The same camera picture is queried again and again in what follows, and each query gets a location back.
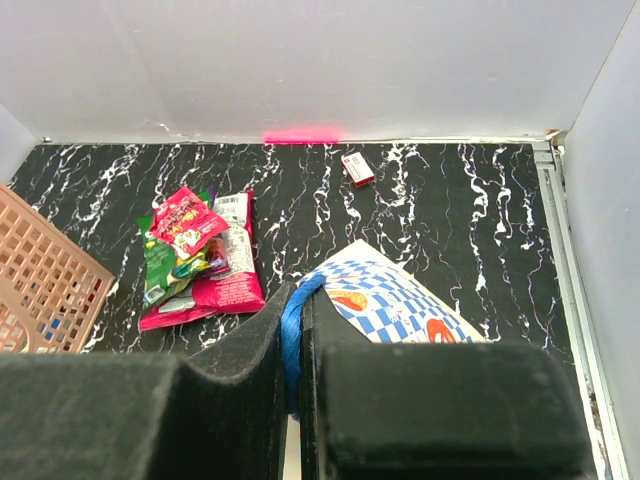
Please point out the blue checkered paper bag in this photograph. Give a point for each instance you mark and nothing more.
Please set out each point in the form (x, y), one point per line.
(378, 298)

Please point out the orange plastic desk organizer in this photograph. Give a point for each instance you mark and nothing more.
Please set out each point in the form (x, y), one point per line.
(51, 290)

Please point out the pink chips bag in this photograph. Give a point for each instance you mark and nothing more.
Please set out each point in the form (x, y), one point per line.
(237, 291)

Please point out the green snack packet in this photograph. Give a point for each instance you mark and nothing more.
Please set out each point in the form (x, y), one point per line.
(166, 274)

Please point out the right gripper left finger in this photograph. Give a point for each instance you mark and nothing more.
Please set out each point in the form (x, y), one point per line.
(219, 414)

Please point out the purple candy bag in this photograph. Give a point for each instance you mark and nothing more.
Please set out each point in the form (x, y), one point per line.
(215, 260)

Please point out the red white small box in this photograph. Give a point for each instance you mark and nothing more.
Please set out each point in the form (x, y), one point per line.
(357, 169)

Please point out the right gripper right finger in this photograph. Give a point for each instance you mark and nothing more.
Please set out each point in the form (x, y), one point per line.
(503, 410)

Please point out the pink tape strip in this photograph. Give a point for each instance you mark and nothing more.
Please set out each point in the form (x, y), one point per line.
(301, 136)

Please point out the red snack packet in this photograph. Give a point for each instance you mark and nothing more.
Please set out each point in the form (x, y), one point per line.
(187, 222)

